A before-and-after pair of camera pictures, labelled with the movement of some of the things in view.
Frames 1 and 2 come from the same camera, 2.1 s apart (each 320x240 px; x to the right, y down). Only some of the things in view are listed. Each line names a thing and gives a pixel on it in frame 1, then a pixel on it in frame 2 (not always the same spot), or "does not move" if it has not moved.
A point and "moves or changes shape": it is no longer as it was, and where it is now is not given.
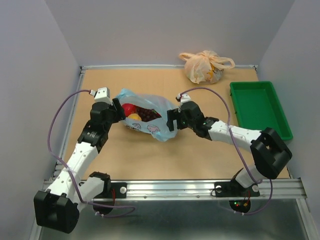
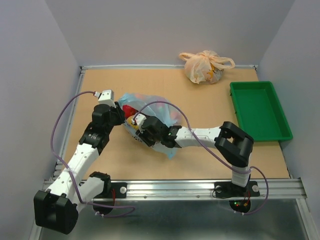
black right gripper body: [185, 123] to [148, 137]
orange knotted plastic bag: [205, 67] does not move
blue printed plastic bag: [158, 125] moves or changes shape
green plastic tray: [256, 107] does not move
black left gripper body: [113, 117] does not move
